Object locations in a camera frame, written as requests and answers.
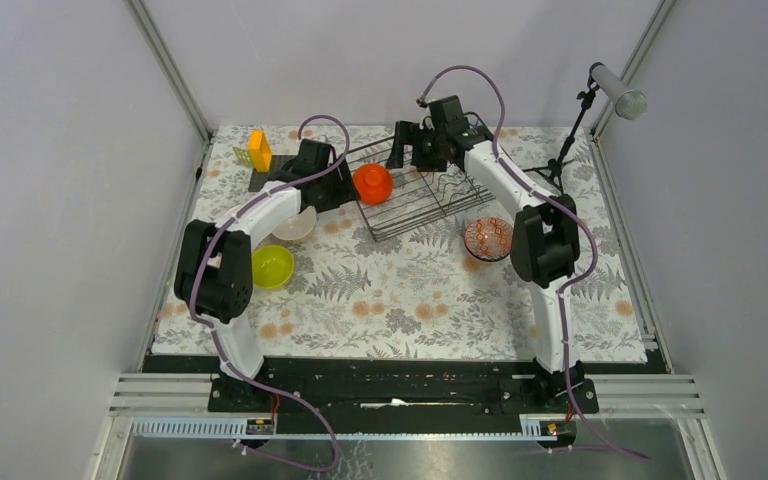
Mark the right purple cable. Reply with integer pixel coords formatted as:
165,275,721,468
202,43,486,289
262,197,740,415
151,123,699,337
415,64,654,464

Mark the blue patterned bowl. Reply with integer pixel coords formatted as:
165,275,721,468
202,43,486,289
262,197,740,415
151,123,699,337
462,216,514,262

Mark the orange plastic block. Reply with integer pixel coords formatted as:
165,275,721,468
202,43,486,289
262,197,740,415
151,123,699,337
247,130,273,173

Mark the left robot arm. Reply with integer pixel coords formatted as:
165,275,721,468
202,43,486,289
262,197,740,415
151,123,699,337
173,139,356,411

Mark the green mesh piece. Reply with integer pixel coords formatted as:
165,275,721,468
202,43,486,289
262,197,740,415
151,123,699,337
232,146,253,168

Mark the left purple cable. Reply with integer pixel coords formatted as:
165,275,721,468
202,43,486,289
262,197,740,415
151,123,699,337
187,113,353,474

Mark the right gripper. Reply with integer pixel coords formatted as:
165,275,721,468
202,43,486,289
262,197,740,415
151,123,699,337
385,121,447,174

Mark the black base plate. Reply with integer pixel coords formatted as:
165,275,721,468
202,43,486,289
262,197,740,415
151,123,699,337
142,351,667,435

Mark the black mat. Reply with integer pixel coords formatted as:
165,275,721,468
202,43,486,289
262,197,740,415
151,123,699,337
248,155,297,193

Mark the orange plastic bowl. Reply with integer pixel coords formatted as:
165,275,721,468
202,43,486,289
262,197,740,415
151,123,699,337
352,163,394,205

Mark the purple cable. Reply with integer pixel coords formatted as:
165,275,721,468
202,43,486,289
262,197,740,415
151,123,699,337
187,113,353,474
415,64,654,464

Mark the microphone on black stand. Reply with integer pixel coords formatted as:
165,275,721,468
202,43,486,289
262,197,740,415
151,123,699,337
523,62,648,197

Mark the beige ceramic bowl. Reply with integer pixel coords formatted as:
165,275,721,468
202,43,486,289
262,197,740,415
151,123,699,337
272,206,317,242

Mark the yellow plastic bowl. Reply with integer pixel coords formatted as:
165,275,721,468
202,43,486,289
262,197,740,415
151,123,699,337
251,245,295,289

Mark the wire dish rack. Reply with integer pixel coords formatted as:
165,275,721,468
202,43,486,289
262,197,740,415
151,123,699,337
357,144,493,242

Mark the floral tablecloth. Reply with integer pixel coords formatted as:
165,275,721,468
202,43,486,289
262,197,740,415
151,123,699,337
151,125,646,363

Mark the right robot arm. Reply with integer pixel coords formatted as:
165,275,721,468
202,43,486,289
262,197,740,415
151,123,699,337
386,95,581,412

